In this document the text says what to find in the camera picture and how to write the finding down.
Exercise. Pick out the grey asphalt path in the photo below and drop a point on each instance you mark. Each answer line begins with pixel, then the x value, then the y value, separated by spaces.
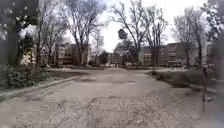
pixel 106 100

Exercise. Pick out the brown apartment building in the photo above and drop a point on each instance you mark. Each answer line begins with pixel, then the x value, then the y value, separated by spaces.
pixel 171 53
pixel 66 53

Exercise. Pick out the row of bare trees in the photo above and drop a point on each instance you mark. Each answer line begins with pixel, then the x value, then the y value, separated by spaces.
pixel 80 30

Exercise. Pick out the grass strip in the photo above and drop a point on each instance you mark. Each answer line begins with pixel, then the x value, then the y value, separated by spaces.
pixel 180 78
pixel 63 75

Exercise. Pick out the stone kerb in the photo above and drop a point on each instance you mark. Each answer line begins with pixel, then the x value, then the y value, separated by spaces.
pixel 40 86

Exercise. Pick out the low green bush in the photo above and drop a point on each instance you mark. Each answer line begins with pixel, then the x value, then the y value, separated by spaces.
pixel 20 76

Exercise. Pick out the thin dark pole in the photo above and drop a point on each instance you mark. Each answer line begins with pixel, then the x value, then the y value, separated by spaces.
pixel 204 86

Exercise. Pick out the dark evergreen tree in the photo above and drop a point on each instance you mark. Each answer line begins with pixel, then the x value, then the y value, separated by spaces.
pixel 16 30

